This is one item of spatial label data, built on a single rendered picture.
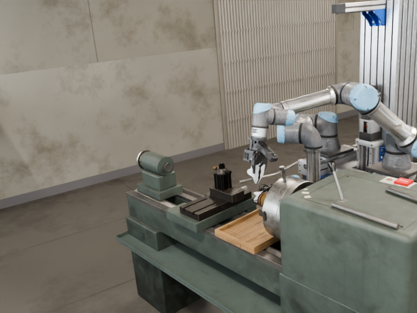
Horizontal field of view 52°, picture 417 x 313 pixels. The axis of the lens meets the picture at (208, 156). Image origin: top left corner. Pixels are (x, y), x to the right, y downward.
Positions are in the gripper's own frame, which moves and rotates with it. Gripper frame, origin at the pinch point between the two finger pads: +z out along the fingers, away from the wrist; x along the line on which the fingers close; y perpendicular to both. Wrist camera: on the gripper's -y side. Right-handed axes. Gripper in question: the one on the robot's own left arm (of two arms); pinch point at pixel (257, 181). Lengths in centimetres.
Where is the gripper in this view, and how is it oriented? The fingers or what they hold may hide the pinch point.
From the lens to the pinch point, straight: 198.9
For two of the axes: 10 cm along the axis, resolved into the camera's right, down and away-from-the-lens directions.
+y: -6.5, -1.7, 7.4
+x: -7.5, 0.4, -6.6
